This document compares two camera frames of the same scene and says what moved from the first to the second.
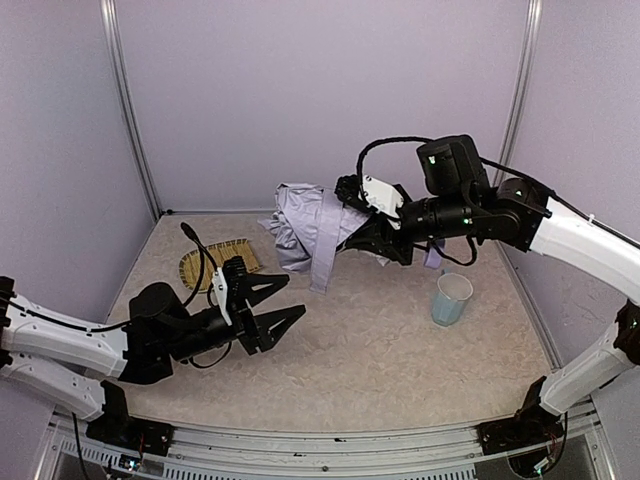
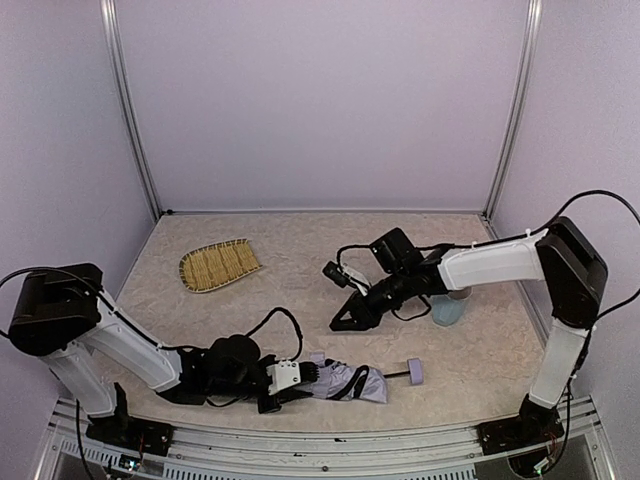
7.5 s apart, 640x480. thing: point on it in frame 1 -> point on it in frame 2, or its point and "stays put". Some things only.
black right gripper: (382, 223) -> (364, 305)
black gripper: (372, 194) -> (334, 273)
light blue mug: (450, 298) stays put
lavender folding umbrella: (310, 223) -> (341, 381)
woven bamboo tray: (190, 265) stays put
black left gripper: (240, 307) -> (304, 380)
